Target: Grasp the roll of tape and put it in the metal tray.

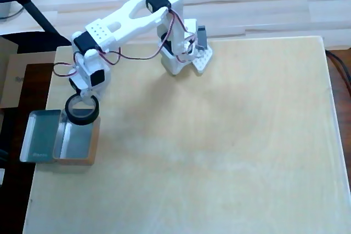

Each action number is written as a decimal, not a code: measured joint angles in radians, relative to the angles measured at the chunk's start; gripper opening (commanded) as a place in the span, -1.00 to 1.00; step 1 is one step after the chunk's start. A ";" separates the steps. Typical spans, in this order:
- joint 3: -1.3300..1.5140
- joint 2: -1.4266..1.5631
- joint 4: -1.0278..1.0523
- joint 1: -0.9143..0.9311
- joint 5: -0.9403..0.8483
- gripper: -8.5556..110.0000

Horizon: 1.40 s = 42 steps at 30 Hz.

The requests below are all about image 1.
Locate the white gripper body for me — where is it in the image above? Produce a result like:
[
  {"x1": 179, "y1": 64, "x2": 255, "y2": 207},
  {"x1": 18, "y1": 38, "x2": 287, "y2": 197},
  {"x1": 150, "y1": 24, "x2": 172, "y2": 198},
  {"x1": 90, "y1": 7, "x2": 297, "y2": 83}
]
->
[{"x1": 68, "y1": 65, "x2": 112, "y2": 100}]

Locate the black tape roll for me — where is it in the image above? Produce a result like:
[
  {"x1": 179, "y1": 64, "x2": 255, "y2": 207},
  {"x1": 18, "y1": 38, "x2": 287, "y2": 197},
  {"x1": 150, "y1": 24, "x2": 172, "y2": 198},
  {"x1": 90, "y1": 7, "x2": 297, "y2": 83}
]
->
[{"x1": 65, "y1": 94, "x2": 100, "y2": 127}]

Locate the metal tray with orange sides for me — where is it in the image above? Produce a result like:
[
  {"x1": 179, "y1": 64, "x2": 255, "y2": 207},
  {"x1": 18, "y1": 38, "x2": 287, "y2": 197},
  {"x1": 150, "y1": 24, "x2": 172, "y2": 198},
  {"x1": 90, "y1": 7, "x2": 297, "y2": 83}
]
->
[{"x1": 52, "y1": 109, "x2": 101, "y2": 167}]

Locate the metal tin lid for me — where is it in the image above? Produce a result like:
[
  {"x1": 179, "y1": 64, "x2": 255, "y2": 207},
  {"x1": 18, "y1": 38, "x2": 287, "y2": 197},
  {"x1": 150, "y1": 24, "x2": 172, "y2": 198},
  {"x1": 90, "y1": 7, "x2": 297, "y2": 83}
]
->
[{"x1": 19, "y1": 110, "x2": 63, "y2": 163}]

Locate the brown cardboard box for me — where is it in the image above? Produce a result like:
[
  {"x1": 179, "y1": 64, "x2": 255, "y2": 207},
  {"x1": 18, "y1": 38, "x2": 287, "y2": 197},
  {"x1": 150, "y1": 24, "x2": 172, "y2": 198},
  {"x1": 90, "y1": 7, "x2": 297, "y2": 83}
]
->
[{"x1": 0, "y1": 36, "x2": 57, "y2": 109}]

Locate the black chair frame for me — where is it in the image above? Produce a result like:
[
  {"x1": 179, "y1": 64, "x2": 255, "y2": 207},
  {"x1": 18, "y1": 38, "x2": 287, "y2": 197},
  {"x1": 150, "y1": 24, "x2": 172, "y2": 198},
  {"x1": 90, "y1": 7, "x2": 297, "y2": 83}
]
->
[{"x1": 0, "y1": 0, "x2": 74, "y2": 47}]

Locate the black and red cable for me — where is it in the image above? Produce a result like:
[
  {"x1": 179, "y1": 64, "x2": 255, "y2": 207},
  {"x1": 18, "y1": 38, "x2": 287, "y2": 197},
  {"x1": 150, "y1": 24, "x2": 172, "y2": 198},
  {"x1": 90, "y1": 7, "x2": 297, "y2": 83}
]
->
[{"x1": 325, "y1": 49, "x2": 351, "y2": 95}]

